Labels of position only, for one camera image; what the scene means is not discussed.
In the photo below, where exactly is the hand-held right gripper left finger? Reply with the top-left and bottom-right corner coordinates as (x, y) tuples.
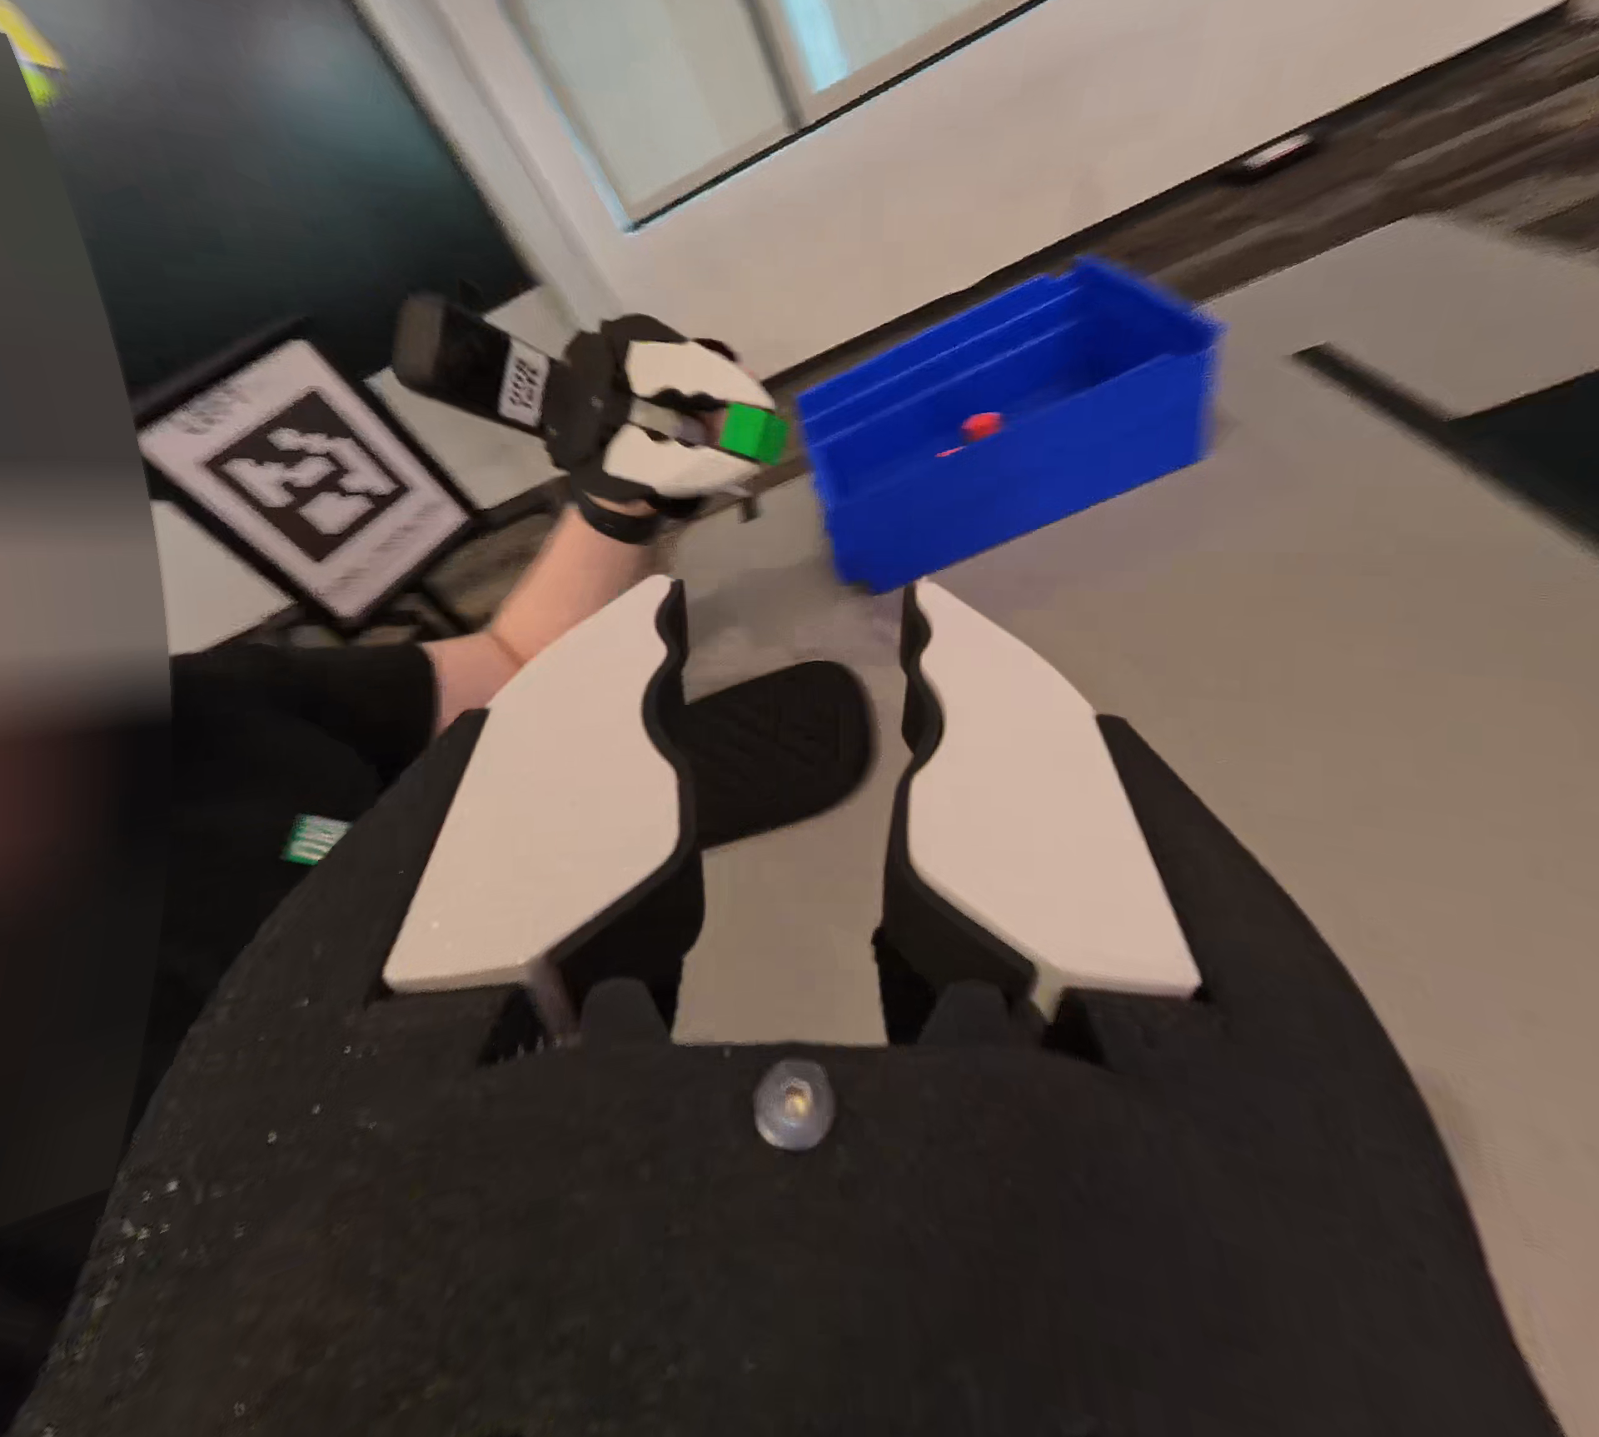
(379, 575), (704, 1041)

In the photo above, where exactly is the person's left forearm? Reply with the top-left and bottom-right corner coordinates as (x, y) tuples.
(424, 505), (654, 733)

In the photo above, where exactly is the blue plastic bin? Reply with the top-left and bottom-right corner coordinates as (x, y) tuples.
(794, 255), (1228, 598)

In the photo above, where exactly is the green wooden cube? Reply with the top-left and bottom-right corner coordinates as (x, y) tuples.
(719, 401), (792, 465)

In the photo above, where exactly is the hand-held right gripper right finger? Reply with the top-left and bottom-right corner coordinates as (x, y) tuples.
(874, 580), (1205, 1045)

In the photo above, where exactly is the black white marker sign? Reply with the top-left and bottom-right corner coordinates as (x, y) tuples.
(132, 335), (479, 628)

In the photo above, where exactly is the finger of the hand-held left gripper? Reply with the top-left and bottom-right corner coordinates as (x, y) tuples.
(621, 336), (779, 428)
(596, 421), (774, 501)

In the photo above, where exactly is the large framed window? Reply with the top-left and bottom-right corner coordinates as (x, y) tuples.
(411, 0), (1343, 233)

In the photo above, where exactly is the small black device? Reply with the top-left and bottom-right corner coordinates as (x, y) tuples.
(1220, 130), (1320, 185)

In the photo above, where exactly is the black wall screen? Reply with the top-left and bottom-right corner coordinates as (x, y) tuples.
(0, 0), (541, 395)

